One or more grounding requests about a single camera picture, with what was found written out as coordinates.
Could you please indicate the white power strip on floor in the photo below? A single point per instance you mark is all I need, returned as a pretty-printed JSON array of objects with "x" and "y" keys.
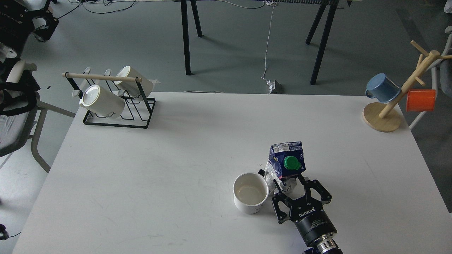
[{"x": 274, "y": 87}]

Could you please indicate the white mug on rack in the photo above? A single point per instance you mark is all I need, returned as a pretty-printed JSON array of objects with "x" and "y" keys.
[
  {"x": 131, "y": 87},
  {"x": 102, "y": 102}
]

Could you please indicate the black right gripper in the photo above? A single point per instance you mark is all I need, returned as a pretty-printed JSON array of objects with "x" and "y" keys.
[{"x": 310, "y": 218}]

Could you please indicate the white smiley face mug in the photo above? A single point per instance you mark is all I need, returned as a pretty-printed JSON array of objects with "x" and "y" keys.
[{"x": 250, "y": 192}]

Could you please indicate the blue milk carton green cap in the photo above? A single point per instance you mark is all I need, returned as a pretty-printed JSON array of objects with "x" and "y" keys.
[{"x": 285, "y": 163}]

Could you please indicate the black table legs right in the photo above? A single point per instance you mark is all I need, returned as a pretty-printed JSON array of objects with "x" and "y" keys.
[{"x": 333, "y": 5}]

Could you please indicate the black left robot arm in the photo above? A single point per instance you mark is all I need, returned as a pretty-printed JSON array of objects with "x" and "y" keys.
[{"x": 20, "y": 19}]

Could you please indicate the white mug front on rack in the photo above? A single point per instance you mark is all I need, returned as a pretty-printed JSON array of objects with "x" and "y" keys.
[{"x": 102, "y": 102}]

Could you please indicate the white mug rear on rack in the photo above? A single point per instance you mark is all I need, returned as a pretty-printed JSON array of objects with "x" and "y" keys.
[{"x": 131, "y": 87}]

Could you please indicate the wooden mug tree stand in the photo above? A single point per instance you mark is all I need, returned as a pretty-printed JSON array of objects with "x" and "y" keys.
[{"x": 382, "y": 116}]

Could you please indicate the orange cup on tree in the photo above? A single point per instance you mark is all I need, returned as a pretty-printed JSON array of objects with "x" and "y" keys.
[{"x": 421, "y": 100}]

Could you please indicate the grey chair left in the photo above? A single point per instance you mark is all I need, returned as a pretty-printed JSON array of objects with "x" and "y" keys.
[{"x": 27, "y": 126}]

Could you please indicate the black wire mug rack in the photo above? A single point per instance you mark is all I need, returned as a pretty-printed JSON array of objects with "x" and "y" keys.
[{"x": 135, "y": 115}]

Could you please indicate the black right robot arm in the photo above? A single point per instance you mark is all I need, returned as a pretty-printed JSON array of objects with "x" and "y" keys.
[{"x": 325, "y": 244}]

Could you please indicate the blue cup on tree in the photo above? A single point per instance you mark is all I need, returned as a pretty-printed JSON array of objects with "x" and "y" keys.
[{"x": 382, "y": 88}]

